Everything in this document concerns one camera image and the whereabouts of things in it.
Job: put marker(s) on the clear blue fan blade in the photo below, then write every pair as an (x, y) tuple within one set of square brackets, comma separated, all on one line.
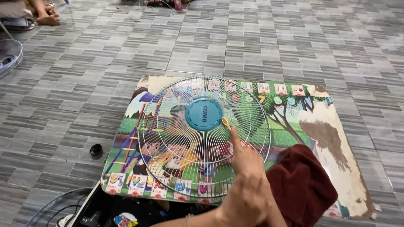
[(47, 208)]

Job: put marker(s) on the person's right hand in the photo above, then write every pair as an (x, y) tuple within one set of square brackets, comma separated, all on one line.
[(249, 183)]

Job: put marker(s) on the dark red cloth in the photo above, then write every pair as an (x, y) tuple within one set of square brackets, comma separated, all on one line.
[(303, 186)]

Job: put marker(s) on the colourful sticker patch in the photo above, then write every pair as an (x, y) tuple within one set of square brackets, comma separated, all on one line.
[(125, 220)]

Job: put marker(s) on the colourful printed children's table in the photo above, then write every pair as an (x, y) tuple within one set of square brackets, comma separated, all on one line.
[(293, 126)]

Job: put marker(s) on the black round cap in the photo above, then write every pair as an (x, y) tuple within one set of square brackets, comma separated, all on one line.
[(96, 150)]

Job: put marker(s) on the black open box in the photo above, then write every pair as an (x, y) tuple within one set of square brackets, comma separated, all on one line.
[(104, 208)]

